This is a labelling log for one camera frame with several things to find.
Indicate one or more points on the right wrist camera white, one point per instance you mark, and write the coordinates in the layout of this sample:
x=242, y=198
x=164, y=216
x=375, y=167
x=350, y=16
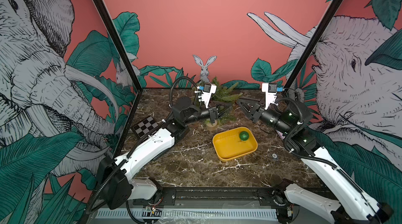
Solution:
x=270, y=90

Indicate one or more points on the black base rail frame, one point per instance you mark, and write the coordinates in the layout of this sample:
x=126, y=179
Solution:
x=207, y=198

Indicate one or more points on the small green christmas tree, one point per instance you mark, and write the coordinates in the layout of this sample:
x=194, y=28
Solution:
x=222, y=94

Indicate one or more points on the yellow plastic tray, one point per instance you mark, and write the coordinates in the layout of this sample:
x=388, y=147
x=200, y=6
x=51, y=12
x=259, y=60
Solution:
x=228, y=146

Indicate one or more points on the checkerboard calibration board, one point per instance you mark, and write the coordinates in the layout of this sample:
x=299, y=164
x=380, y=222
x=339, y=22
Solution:
x=144, y=126

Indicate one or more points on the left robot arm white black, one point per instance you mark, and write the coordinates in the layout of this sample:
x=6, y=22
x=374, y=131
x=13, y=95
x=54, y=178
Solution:
x=115, y=177

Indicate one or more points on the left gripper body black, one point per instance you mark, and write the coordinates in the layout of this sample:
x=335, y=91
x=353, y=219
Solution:
x=197, y=114

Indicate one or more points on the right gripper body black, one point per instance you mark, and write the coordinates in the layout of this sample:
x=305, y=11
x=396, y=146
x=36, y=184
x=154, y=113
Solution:
x=274, y=120

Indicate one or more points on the purple glitter toy microphone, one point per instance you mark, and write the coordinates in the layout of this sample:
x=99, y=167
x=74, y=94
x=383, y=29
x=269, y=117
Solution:
x=281, y=135

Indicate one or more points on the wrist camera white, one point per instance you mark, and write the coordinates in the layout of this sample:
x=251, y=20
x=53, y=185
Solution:
x=204, y=93
x=270, y=90

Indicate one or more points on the green glitter ball ornament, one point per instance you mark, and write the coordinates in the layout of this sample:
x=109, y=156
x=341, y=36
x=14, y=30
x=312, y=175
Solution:
x=244, y=136

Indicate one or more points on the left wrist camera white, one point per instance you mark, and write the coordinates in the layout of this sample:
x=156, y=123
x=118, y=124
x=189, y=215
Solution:
x=204, y=93

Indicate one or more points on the white slotted cable duct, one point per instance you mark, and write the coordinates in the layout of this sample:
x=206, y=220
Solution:
x=188, y=213

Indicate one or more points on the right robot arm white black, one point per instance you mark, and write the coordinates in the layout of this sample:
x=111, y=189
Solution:
x=352, y=204

